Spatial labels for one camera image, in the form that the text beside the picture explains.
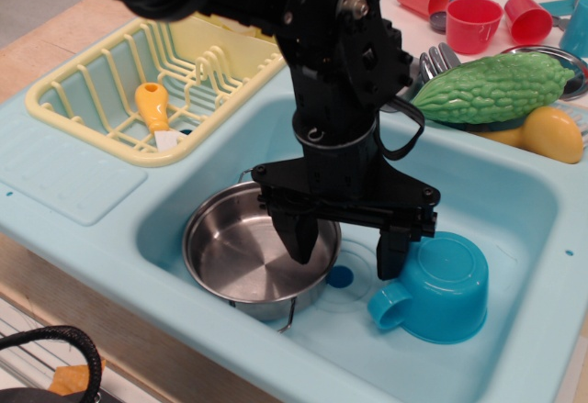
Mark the orange tape piece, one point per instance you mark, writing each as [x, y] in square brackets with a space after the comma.
[68, 380]

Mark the red cup right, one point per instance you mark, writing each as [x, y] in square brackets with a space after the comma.
[528, 23]

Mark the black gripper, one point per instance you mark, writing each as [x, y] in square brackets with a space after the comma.
[351, 183]

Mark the blue plastic mug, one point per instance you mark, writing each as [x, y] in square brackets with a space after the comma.
[441, 295]

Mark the yellow handled toy spatula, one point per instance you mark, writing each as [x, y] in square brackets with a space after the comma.
[151, 100]

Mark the stainless steel pot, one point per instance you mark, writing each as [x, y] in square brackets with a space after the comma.
[232, 251]

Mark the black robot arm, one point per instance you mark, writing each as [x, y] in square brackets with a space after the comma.
[346, 62]

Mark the blue cup at edge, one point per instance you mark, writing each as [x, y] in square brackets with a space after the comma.
[575, 37]

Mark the light blue toy sink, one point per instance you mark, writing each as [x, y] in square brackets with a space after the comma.
[110, 235]

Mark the green toy bitter gourd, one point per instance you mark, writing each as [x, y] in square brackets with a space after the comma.
[499, 88]

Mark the yellow dish drying rack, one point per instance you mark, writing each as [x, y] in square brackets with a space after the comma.
[209, 68]

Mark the red cup middle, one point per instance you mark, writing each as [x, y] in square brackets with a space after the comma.
[472, 24]

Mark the grey toy fork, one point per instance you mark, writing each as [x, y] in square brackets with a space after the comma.
[438, 59]

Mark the yellow toy squash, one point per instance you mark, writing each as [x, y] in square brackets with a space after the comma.
[558, 134]

